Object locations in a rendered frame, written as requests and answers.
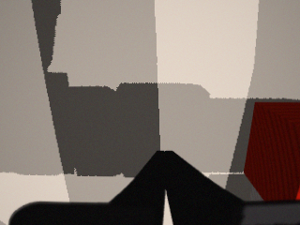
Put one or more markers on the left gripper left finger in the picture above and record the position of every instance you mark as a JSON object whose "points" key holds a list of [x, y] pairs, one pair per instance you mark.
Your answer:
{"points": [[141, 202]]}

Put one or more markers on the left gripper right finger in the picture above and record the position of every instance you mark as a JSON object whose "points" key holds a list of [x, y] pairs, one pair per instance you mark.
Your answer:
{"points": [[194, 199]]}

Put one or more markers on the dark red cube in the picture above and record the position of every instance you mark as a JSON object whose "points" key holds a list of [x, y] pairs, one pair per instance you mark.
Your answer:
{"points": [[273, 153]]}

